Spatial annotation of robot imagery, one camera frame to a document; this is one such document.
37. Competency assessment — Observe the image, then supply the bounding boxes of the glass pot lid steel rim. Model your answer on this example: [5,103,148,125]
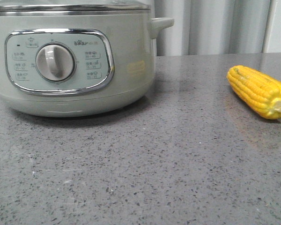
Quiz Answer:
[0,0,151,15]

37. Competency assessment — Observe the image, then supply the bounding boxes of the grey pot dial knob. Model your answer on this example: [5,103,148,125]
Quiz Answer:
[36,44,75,82]

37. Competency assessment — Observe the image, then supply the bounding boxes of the pale green electric cooking pot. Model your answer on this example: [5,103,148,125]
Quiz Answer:
[0,11,174,117]

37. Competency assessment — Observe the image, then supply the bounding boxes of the white curtain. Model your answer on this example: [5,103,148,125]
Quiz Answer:
[152,0,273,56]

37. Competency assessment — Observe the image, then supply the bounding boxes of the yellow corn cob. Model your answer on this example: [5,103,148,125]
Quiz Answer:
[227,65,281,120]

